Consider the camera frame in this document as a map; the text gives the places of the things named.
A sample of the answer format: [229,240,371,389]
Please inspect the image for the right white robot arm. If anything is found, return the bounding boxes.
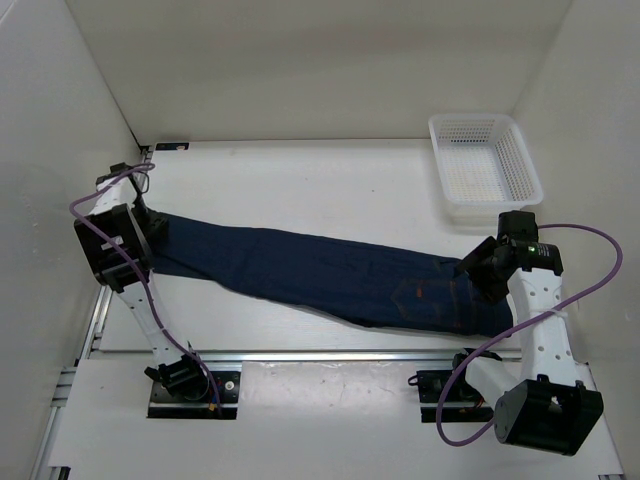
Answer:
[448,211,604,456]

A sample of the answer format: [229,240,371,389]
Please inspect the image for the small dark corner label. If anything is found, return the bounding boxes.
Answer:
[155,142,190,151]

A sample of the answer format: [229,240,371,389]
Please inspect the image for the purple cable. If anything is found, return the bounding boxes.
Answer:
[434,224,625,446]
[68,162,226,419]

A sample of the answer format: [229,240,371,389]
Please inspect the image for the aluminium frame rail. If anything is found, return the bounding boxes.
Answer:
[35,140,623,479]

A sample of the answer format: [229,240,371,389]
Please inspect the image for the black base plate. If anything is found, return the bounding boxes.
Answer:
[147,370,241,420]
[407,370,493,424]

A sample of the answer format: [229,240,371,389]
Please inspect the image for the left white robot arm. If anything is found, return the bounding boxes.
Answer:
[69,163,218,403]

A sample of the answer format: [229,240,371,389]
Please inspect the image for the dark blue denim trousers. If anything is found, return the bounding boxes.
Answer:
[150,215,513,337]

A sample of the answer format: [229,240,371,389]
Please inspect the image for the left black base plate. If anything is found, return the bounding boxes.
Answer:
[147,370,241,420]

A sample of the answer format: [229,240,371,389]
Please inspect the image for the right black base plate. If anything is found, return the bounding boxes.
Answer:
[407,370,493,424]

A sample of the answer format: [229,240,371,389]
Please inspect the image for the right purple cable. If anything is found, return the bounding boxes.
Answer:
[434,224,625,446]

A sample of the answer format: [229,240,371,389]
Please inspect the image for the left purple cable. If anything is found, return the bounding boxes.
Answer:
[68,162,226,419]

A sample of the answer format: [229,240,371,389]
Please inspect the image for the white perforated plastic basket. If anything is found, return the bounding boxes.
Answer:
[428,113,544,226]

